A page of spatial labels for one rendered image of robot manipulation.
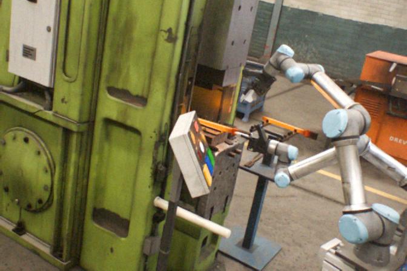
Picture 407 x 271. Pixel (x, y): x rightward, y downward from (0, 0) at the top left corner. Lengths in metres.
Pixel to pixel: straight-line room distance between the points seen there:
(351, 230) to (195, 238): 1.12
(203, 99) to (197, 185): 1.06
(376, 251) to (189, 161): 0.85
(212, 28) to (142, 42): 0.36
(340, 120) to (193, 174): 0.63
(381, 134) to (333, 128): 3.99
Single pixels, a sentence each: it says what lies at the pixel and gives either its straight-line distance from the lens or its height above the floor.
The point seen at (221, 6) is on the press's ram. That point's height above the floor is 1.68.
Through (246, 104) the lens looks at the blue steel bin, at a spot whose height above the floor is 0.22.
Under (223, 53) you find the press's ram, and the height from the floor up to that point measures 1.45.
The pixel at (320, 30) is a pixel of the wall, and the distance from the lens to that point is 10.09.
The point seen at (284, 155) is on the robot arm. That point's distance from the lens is 2.44.
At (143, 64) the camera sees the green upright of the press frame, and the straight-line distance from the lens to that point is 2.35.
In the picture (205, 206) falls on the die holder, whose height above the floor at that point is 0.59.
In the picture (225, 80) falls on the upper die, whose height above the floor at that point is 1.30.
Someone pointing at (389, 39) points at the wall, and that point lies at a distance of 9.81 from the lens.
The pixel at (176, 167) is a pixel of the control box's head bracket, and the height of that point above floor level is 0.97.
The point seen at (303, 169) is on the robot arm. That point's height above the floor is 0.99.
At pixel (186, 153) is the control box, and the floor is 1.12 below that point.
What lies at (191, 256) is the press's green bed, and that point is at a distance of 2.81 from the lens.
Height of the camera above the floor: 1.82
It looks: 18 degrees down
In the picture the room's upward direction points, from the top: 10 degrees clockwise
